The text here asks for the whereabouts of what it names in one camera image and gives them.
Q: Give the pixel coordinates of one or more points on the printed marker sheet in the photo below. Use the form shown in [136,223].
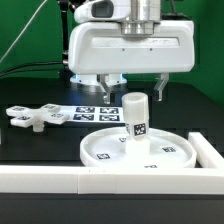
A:
[94,114]

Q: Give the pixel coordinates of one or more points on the black camera stand pole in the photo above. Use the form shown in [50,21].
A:
[65,6]

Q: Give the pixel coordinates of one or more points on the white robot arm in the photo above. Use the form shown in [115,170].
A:
[135,17]

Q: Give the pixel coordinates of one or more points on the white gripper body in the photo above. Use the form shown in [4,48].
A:
[101,48]

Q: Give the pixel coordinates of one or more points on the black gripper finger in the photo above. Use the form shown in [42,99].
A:
[108,94]
[161,83]

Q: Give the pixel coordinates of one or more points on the white L-shaped fence rail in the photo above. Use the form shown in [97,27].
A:
[208,178]

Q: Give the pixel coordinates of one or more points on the white cross-shaped table base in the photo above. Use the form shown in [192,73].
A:
[25,117]

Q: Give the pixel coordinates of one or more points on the white round table top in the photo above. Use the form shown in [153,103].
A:
[114,147]

